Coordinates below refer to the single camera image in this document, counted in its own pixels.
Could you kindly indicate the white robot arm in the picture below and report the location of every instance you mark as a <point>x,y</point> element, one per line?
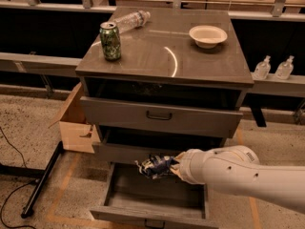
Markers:
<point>236,171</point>

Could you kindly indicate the white paper bowl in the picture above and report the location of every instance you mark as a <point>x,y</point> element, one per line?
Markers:
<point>207,37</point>

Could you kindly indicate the blue chip bag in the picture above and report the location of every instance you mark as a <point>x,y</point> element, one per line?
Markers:
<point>156,166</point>

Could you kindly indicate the green soda can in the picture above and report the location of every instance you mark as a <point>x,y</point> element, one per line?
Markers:
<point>110,41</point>

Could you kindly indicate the grey metal shelf rail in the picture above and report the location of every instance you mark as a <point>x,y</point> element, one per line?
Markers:
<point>38,64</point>

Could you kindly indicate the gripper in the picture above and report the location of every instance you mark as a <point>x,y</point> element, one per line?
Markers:
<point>190,166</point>

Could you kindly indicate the cardboard box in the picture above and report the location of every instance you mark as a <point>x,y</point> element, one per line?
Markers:
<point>77,134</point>

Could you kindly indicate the clear plastic water bottle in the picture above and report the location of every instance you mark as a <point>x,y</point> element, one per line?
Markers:
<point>132,20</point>

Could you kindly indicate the grey drawer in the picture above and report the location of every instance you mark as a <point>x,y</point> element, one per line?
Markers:
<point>160,118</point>
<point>126,146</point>
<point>166,203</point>

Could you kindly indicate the grey drawer cabinet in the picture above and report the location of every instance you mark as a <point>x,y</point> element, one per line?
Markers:
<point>161,64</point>

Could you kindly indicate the grey top drawer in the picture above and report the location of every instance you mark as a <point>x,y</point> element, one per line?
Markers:
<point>160,118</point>

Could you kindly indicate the black table leg base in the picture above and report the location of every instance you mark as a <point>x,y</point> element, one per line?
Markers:
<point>39,176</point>

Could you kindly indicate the grey middle drawer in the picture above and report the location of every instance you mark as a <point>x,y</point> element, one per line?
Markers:
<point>126,146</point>

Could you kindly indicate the grey bottom drawer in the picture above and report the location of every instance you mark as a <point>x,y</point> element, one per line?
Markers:
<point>166,203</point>

